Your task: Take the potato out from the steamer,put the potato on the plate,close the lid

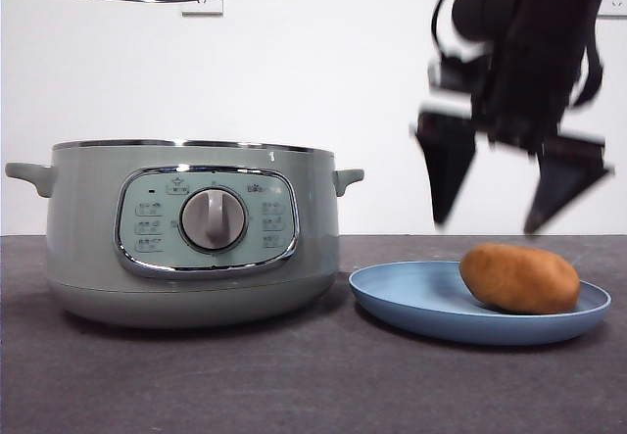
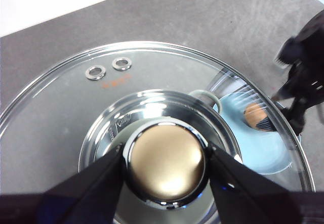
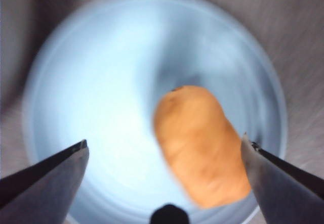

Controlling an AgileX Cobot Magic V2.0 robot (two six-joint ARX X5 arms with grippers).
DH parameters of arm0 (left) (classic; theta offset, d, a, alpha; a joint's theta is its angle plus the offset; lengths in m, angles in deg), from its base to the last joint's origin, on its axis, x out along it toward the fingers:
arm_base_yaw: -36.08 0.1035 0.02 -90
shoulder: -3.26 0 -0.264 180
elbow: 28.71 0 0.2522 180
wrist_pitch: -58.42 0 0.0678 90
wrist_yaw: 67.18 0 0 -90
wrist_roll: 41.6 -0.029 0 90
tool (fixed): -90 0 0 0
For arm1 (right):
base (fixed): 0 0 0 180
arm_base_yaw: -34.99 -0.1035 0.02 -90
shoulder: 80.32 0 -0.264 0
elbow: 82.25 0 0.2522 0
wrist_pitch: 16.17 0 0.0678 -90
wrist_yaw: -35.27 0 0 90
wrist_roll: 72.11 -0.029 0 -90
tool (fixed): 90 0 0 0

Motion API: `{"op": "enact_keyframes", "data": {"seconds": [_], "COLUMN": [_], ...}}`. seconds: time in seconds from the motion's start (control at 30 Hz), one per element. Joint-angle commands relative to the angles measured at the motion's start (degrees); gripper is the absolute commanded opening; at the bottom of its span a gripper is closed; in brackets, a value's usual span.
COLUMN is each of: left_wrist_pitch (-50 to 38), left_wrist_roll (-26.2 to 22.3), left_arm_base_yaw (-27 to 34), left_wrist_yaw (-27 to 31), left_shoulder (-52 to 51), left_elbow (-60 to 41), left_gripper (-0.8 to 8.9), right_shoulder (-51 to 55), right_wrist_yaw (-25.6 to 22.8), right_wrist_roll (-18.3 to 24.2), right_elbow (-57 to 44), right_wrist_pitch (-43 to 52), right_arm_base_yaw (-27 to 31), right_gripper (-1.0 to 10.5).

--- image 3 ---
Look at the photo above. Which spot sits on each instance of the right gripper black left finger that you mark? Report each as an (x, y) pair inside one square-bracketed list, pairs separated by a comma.
[(38, 191)]

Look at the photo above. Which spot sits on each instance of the brown potato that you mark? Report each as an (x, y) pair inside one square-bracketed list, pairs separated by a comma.
[(200, 145)]

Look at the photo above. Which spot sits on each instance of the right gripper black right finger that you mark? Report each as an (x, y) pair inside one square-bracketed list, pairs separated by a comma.
[(286, 191)]

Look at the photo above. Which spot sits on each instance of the light blue round plate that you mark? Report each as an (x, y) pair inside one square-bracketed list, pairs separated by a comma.
[(96, 95)]

